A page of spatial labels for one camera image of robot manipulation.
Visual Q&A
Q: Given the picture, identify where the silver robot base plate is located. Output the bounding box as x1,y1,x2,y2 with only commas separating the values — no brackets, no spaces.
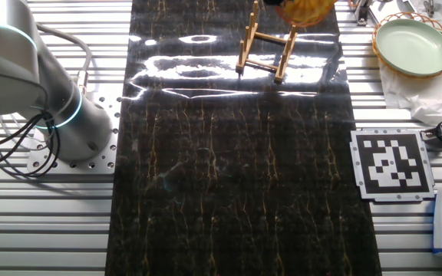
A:
27,95,120,176

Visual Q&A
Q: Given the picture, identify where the grey conduit cable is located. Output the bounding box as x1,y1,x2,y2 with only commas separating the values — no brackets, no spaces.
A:
36,22,94,95

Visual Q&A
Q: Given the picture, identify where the white crumpled plastic bag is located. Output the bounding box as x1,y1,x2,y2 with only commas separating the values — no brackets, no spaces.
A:
378,61,442,127

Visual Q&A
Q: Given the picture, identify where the pale green plate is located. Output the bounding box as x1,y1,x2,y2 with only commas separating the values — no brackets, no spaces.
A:
375,18,442,77

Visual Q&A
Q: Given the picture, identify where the black white marker board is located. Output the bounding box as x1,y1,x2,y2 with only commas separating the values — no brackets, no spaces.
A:
349,128,436,203

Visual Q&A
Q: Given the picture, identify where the orange woven oval basket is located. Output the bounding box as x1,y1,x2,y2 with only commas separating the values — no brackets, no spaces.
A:
273,0,338,28

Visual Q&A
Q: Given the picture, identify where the black base cable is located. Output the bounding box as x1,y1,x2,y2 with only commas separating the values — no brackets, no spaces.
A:
0,113,44,172
0,113,61,179

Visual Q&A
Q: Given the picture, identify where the wooden dish rack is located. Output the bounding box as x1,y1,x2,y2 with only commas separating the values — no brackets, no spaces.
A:
235,0,299,84

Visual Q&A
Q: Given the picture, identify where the small metal clamp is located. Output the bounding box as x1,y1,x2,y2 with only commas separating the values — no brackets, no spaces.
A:
422,0,439,17

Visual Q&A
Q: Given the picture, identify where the orange wicker basket under plate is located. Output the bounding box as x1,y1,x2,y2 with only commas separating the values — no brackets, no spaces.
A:
371,11,442,80

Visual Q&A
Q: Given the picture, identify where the black marble pattern mat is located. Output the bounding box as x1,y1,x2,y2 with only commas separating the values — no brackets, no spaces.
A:
104,0,383,276

